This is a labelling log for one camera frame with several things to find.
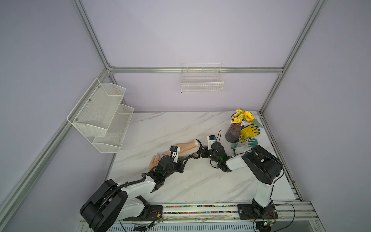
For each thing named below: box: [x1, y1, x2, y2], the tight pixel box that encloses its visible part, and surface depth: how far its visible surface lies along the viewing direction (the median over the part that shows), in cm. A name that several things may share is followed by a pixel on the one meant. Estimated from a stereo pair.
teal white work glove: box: [230, 137, 259, 150], surface depth 101 cm
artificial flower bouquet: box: [230, 108, 264, 129], surface depth 86 cm
